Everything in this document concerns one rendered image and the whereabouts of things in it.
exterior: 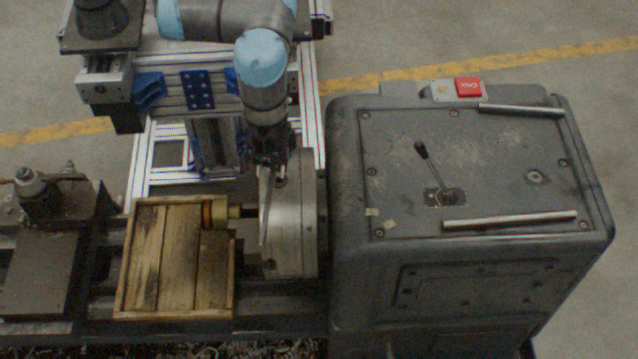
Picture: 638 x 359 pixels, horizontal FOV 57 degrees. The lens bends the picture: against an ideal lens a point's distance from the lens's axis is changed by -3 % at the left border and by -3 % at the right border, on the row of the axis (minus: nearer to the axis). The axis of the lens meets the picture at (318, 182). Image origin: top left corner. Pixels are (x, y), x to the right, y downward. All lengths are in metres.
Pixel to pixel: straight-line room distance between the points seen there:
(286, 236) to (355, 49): 2.25
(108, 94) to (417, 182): 0.94
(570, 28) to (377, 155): 2.68
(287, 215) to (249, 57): 0.50
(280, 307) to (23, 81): 2.43
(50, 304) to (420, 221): 0.90
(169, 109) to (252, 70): 1.16
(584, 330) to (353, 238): 1.63
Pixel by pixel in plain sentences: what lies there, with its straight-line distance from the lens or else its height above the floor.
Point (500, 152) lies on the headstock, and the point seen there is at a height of 1.25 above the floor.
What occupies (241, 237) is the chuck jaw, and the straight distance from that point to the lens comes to 1.38.
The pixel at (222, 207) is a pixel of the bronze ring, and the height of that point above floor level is 1.12.
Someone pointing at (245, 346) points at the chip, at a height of 0.57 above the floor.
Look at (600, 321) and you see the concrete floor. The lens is 2.74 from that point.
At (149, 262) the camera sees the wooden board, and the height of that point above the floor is 0.88.
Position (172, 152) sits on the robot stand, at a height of 0.21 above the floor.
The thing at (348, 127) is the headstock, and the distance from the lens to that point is 1.38.
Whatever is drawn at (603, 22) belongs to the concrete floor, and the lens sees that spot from 4.01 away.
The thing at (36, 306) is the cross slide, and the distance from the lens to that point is 1.60.
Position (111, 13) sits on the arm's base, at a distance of 1.81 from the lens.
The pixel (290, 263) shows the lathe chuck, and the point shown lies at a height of 1.11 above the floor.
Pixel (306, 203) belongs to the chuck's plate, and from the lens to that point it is 1.29.
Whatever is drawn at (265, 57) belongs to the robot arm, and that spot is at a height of 1.71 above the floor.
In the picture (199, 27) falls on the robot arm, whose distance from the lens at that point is 0.98.
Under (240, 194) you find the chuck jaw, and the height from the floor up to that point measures 1.13.
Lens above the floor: 2.29
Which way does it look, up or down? 54 degrees down
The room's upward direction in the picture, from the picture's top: straight up
